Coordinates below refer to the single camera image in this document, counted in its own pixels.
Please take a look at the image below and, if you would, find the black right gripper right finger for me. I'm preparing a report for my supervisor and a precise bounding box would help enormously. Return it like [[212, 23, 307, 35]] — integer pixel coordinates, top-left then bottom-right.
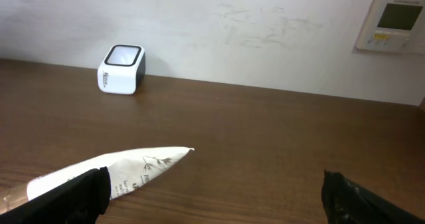
[[321, 170, 424, 224]]

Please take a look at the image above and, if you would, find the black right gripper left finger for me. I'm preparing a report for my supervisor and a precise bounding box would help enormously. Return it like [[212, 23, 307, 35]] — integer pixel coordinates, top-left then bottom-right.
[[1, 167, 111, 224]]

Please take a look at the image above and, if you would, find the white tube with gold cap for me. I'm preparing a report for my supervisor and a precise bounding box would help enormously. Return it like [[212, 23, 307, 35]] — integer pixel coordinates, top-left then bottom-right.
[[1, 146, 192, 213]]

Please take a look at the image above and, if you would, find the white barcode scanner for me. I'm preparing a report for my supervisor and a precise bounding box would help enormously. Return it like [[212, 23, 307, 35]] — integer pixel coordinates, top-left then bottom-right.
[[97, 44, 146, 94]]

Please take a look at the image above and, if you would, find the wall thermostat control panel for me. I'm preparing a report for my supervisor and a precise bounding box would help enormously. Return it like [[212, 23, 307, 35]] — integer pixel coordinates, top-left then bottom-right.
[[355, 0, 424, 53]]

